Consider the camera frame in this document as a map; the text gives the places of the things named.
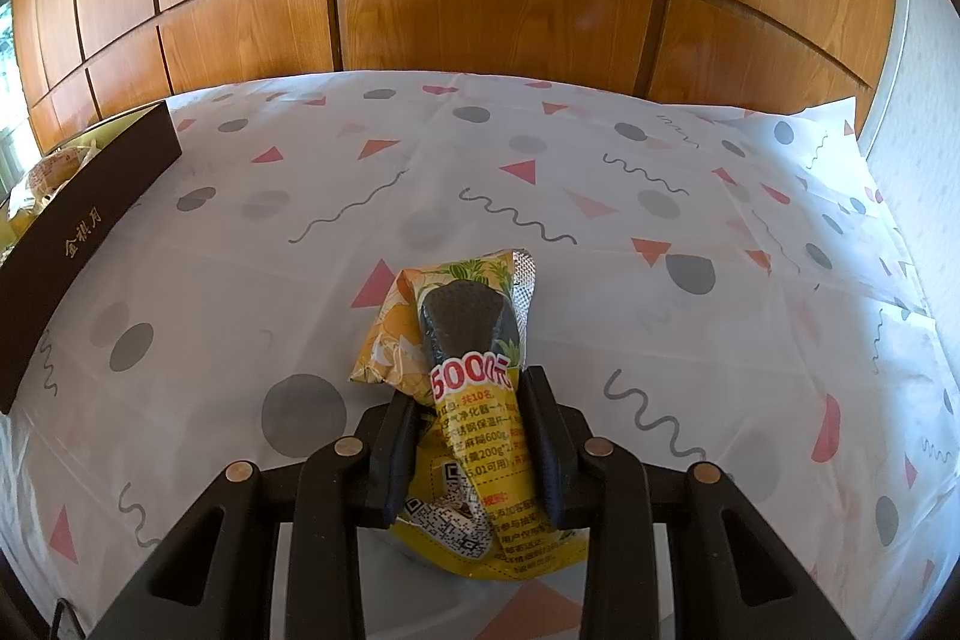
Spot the white patterned tablecloth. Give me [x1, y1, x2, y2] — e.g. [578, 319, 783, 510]
[0, 68, 950, 640]

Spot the yellow cone snack packet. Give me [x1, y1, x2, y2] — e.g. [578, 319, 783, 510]
[349, 246, 590, 585]

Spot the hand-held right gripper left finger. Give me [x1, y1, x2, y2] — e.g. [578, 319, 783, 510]
[90, 396, 421, 640]

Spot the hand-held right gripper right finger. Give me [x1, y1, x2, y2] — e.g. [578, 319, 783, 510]
[520, 366, 856, 640]

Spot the dark brown tin box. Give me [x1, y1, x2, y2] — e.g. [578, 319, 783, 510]
[0, 101, 183, 416]

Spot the wooden panelled wardrobe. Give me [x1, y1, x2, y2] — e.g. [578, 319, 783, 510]
[0, 0, 901, 154]

